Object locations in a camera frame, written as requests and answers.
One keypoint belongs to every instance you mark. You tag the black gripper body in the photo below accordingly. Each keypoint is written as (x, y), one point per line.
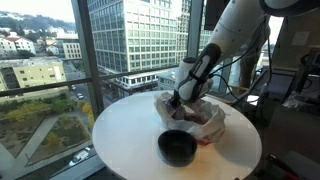
(175, 100)

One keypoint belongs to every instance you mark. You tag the white red plastic bag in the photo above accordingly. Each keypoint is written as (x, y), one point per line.
(211, 132)

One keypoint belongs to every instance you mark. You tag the black bowl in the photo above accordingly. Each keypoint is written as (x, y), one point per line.
(177, 147)

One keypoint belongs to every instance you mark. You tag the purple patterned clothing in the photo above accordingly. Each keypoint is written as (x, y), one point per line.
(180, 113)

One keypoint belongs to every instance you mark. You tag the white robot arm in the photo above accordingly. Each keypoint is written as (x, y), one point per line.
(238, 22)

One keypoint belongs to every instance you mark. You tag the white round table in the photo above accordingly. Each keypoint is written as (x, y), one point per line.
(125, 136)

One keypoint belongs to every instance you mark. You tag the computer monitor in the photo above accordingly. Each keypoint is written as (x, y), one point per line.
(281, 81)

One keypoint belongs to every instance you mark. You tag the grey desk with equipment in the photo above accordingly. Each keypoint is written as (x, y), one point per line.
(293, 125)

